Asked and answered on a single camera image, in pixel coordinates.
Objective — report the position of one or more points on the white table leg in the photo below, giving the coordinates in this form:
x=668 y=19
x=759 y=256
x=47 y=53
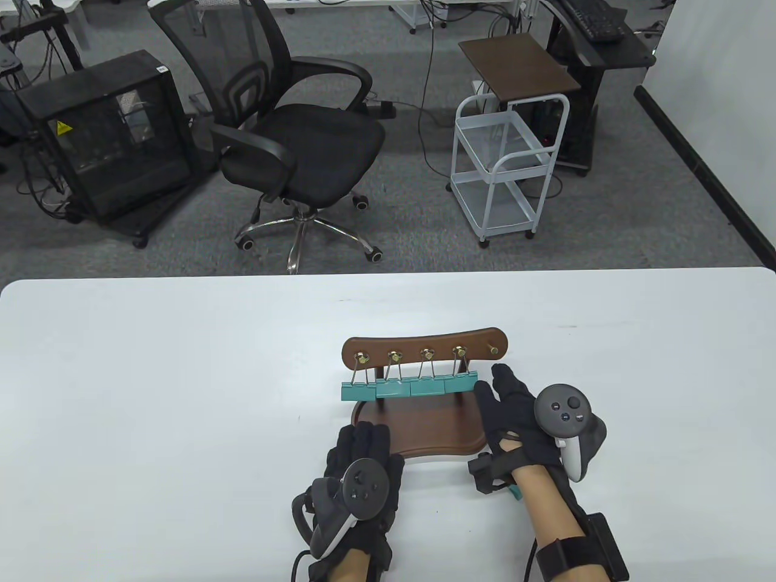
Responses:
x=76 y=24

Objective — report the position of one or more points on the black floor box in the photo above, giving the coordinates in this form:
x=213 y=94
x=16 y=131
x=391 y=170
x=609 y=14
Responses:
x=381 y=109

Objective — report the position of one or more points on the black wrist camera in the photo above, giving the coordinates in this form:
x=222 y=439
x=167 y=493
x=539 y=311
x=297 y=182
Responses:
x=485 y=473

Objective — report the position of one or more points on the person's right hand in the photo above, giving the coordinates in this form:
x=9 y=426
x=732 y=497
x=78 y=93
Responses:
x=509 y=418

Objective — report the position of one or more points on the black mesh office chair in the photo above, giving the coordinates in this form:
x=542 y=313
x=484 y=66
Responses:
x=303 y=145

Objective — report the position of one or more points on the person's left hand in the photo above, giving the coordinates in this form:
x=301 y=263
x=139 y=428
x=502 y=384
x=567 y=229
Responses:
x=361 y=442

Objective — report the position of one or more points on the person's left forearm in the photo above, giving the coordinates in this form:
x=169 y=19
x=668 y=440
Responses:
x=351 y=568

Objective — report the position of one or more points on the teal binder clip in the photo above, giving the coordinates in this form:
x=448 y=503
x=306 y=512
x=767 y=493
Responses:
x=359 y=393
x=462 y=384
x=428 y=387
x=516 y=492
x=394 y=389

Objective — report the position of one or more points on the white cart with brown top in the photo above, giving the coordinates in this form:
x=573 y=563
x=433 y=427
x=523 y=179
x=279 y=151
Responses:
x=518 y=63

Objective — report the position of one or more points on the black standing desk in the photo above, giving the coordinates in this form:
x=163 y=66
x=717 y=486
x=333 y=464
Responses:
x=618 y=54

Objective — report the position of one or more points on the person's right forearm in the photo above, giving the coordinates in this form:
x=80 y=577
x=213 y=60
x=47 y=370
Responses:
x=545 y=503

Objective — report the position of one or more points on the black keyboard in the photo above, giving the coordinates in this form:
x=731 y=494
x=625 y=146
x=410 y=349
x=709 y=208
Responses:
x=591 y=18

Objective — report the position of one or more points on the brown wooden key rack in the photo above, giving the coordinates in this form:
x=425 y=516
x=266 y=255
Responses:
x=424 y=424

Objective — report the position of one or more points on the black computer tower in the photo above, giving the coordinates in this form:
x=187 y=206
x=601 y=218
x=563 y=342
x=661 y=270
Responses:
x=548 y=121

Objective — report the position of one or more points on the black wheeled platform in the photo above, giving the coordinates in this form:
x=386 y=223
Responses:
x=159 y=209

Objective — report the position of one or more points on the black desk frame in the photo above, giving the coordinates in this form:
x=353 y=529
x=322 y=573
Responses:
x=36 y=27

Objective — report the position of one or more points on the white desk frame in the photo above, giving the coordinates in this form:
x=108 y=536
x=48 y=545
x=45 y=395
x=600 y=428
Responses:
x=405 y=18

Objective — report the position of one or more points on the black glass computer case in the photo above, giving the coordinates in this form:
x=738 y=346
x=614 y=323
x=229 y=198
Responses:
x=121 y=151

